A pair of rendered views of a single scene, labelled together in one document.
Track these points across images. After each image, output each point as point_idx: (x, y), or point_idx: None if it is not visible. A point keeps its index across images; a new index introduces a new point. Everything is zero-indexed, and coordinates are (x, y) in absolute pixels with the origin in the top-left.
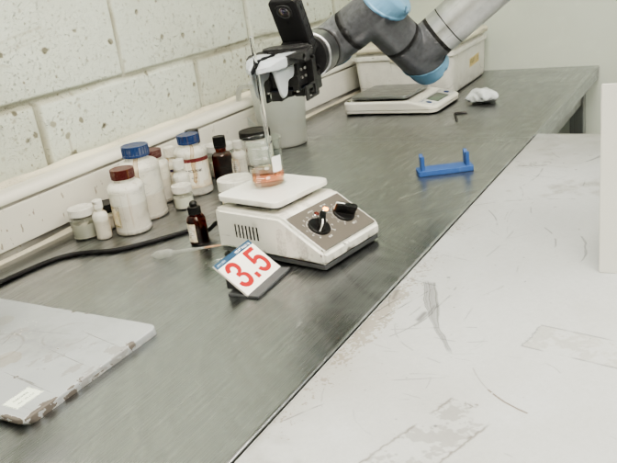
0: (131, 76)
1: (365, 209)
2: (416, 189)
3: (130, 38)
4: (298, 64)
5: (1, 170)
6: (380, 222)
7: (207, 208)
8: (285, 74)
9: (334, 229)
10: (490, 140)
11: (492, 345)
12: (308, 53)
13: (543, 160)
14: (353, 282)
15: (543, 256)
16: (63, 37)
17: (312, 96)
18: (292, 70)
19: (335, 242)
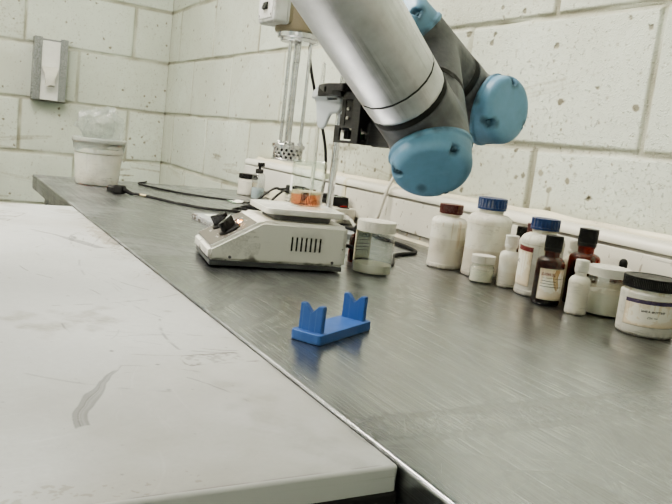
0: (652, 158)
1: (292, 285)
2: (298, 307)
3: (668, 110)
4: (348, 102)
5: (489, 190)
6: (242, 276)
7: (457, 282)
8: (325, 105)
9: (215, 230)
10: (451, 421)
11: (6, 230)
12: (331, 87)
13: (209, 367)
14: (160, 247)
15: (24, 260)
16: (583, 92)
17: (341, 141)
18: (336, 105)
19: (202, 233)
